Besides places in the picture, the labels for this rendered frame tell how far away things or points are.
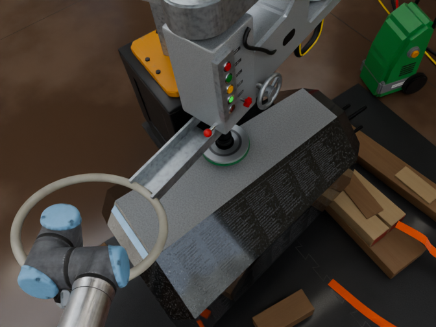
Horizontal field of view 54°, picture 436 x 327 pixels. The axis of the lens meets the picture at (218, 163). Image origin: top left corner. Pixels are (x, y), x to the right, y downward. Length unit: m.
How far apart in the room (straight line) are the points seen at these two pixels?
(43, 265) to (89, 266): 0.11
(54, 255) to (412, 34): 2.46
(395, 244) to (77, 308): 1.97
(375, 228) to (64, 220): 1.78
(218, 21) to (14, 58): 3.00
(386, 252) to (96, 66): 2.54
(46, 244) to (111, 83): 2.56
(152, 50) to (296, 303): 1.56
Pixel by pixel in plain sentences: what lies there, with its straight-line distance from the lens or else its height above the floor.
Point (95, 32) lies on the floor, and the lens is 4.01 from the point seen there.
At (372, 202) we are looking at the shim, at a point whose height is 0.22.
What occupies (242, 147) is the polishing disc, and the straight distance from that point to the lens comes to 1.87.
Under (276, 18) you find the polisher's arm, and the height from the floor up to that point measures 1.38.
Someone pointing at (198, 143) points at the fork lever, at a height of 1.06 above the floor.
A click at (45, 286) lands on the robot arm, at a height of 1.54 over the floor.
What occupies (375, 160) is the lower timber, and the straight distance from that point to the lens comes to 2.82.
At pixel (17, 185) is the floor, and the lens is 3.23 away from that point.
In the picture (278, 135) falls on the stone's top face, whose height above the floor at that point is 0.80.
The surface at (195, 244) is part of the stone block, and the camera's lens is 1.79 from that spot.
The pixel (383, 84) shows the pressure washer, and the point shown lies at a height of 0.16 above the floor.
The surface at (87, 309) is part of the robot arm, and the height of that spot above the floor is 1.60.
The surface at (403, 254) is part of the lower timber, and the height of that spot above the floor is 0.11.
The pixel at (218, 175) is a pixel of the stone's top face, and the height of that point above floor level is 0.80.
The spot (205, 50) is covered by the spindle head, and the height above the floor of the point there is 1.51.
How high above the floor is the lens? 2.41
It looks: 57 degrees down
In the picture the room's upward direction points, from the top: 10 degrees counter-clockwise
